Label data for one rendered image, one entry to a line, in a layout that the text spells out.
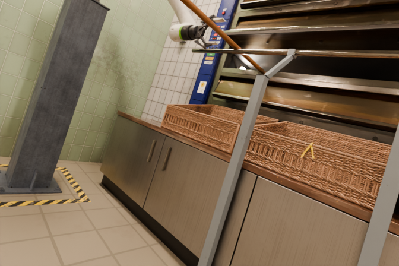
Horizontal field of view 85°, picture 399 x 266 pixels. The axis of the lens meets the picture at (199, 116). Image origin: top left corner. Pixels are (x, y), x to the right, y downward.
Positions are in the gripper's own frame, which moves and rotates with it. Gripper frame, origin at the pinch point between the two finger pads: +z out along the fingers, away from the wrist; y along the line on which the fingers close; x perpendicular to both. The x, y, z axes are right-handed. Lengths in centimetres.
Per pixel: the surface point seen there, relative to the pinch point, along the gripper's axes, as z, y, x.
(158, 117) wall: -93, 59, -56
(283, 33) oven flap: 17.7, -19.3, -39.8
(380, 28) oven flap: 67, -20, -38
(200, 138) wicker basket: 6, 59, -5
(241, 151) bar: 38, 57, 6
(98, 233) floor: -15, 119, 23
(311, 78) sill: 38, 4, -54
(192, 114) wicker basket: -5.0, 47.9, -5.0
